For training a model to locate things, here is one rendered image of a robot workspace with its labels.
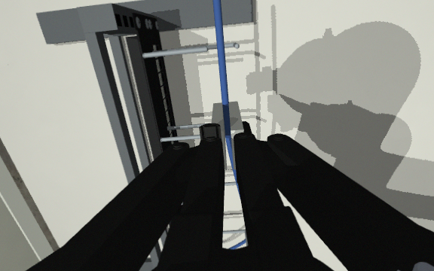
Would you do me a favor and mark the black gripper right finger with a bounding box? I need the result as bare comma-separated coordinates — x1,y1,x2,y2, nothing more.
228,101,434,271

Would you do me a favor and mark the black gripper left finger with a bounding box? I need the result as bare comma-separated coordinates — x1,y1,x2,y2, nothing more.
26,102,227,271

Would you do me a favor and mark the blue cable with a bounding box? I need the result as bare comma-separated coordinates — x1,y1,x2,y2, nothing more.
212,0,246,249

